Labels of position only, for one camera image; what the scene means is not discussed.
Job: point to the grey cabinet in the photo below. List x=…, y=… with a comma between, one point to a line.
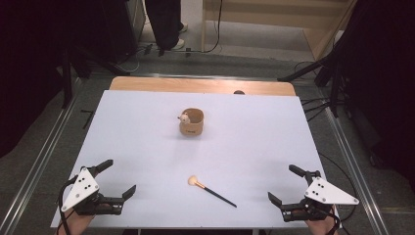
x=137, y=16

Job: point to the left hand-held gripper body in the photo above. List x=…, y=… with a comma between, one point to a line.
x=83, y=189

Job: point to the white table mat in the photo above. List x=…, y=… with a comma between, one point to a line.
x=235, y=147

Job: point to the black curtain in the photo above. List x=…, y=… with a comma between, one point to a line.
x=39, y=49
x=385, y=81

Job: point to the person's right hand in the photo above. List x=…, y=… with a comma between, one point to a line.
x=324, y=226

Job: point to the light wooden platform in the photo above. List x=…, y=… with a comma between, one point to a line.
x=261, y=13

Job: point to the wooden table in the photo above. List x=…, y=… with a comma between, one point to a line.
x=195, y=85

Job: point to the round wooden brush holder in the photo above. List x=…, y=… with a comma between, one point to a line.
x=192, y=129

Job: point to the black tripod stand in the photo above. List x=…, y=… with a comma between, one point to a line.
x=329, y=75
x=67, y=78

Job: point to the metal floor rail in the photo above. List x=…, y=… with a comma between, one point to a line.
x=355, y=169
x=36, y=169

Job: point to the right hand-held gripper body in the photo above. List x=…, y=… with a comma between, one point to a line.
x=323, y=192

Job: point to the person's left hand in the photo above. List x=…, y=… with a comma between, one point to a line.
x=75, y=223

